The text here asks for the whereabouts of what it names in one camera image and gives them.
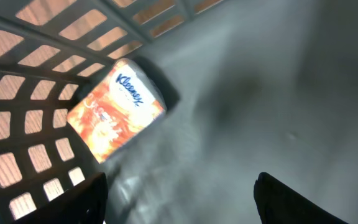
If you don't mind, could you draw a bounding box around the grey plastic mesh basket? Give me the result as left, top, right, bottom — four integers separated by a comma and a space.
0, 0, 358, 223

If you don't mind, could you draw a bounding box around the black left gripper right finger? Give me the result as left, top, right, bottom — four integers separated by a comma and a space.
254, 172, 346, 224

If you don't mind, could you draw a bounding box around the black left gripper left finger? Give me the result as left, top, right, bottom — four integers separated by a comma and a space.
14, 172, 108, 224

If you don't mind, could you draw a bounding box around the orange Kleenex tissue pack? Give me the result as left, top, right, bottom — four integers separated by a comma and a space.
67, 58, 167, 164

